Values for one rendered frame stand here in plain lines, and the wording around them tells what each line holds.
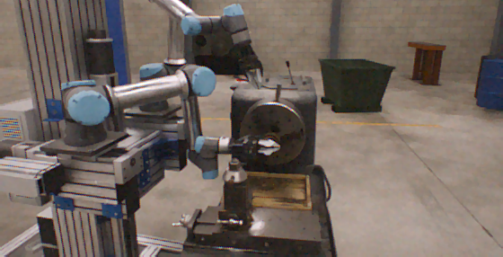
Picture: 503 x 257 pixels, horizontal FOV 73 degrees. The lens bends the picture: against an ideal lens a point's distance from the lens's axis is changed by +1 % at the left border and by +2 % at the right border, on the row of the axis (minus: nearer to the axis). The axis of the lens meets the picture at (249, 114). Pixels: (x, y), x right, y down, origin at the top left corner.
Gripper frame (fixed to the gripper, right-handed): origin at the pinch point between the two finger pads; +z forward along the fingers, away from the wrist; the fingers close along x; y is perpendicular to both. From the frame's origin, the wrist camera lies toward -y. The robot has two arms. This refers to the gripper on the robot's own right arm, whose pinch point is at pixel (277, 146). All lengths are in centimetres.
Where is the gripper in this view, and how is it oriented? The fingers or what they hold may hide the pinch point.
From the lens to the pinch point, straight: 145.9
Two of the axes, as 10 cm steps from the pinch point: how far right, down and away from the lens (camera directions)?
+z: 9.9, 0.4, -1.4
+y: -1.4, 2.7, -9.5
